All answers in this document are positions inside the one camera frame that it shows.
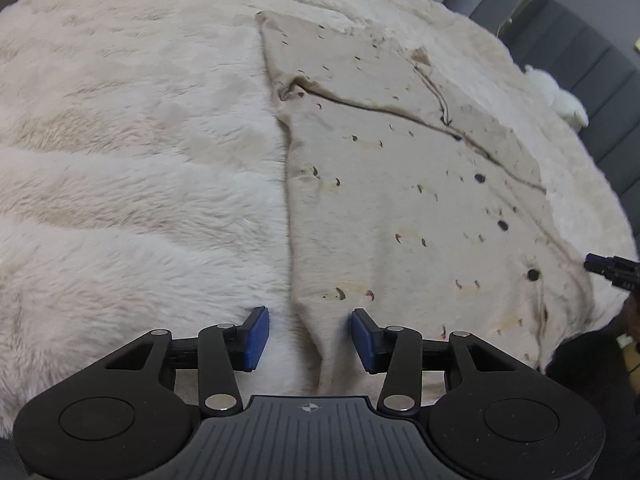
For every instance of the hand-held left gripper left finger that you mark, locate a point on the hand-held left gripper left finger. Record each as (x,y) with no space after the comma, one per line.
(255,338)

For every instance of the person's black-clothed leg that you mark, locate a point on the person's black-clothed leg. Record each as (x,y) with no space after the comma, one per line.
(590,360)

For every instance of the white plush toy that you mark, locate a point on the white plush toy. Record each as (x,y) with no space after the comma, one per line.
(560,97)

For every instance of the cream fluffy blanket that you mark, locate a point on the cream fluffy blanket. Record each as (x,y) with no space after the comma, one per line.
(135,170)

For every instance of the grey padded headboard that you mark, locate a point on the grey padded headboard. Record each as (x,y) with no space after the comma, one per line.
(590,55)

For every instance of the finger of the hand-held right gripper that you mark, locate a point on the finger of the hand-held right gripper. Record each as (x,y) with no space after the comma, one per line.
(611,266)

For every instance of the beige printed pajama top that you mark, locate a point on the beige printed pajama top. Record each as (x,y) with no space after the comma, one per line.
(400,200)

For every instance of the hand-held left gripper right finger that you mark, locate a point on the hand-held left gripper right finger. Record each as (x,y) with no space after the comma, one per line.
(363,341)

